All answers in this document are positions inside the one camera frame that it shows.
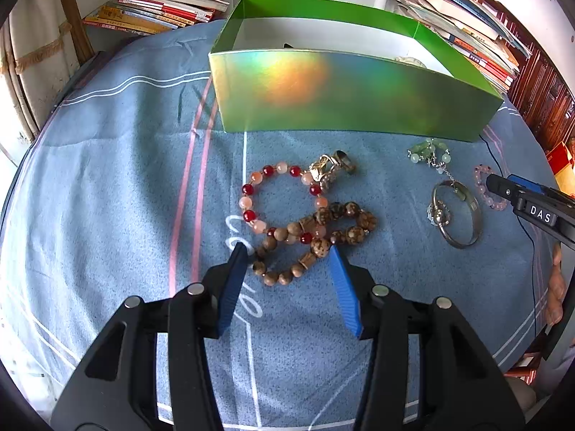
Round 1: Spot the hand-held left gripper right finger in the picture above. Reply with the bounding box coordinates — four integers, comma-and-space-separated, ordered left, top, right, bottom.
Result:
328, 245, 526, 431

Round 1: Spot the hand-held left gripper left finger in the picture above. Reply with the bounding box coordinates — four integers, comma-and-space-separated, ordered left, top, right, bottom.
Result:
50, 241, 250, 431

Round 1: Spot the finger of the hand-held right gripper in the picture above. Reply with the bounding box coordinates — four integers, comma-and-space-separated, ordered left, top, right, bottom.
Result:
486, 173, 524, 199
509, 174, 575, 207

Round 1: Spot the pink bead bracelet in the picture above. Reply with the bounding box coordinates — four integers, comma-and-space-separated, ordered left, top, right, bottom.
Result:
474, 164, 508, 211

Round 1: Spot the silver bangle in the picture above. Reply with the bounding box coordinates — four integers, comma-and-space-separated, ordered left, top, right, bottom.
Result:
431, 180, 483, 249

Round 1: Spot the small wooden bead bracelet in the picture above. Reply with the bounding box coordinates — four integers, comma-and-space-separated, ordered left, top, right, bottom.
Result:
250, 218, 324, 287

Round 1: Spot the large mottled brown bead bracelet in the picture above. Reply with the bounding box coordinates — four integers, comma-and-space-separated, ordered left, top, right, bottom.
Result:
314, 201, 379, 259

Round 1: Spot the silver crystal pendant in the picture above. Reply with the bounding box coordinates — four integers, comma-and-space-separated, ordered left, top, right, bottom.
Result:
426, 202, 450, 227

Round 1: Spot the green jade bead ornament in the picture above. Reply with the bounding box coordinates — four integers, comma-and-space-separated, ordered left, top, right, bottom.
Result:
407, 138, 464, 198

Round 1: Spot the red and peach bead bracelet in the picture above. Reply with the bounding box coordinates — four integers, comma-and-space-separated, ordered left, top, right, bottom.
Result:
240, 161, 333, 245

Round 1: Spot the dark metal ring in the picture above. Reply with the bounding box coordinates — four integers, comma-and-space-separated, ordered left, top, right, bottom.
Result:
337, 150, 358, 176

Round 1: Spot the gold charm ornament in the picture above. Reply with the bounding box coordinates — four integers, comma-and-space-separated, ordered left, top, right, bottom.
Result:
308, 153, 344, 191

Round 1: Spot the shiny green cardboard box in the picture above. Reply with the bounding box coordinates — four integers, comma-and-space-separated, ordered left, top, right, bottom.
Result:
208, 0, 505, 143

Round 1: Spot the person's right hand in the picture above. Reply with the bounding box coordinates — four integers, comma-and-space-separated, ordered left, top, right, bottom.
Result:
546, 242, 565, 328

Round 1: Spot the red cardboard box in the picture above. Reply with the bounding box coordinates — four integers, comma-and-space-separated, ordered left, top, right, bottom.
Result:
546, 141, 575, 176

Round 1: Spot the dark wooden cabinet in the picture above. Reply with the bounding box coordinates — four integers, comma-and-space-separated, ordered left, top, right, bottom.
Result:
471, 0, 575, 153

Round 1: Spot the brown wooden stool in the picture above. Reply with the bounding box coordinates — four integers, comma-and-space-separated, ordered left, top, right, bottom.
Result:
505, 350, 544, 384

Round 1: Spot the blue striped bedsheet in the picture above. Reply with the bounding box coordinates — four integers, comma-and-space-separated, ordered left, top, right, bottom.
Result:
0, 20, 567, 431

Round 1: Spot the pile of books and papers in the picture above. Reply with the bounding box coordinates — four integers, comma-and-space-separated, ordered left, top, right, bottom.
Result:
379, 0, 533, 95

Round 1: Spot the stack of red-spined books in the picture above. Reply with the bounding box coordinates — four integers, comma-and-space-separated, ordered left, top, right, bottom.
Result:
83, 0, 230, 37

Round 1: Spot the wooden rattan chair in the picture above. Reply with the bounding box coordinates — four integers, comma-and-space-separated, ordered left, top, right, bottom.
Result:
0, 0, 95, 144

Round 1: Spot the cream fringed cloth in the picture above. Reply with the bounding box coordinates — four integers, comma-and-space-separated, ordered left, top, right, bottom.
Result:
9, 0, 82, 77

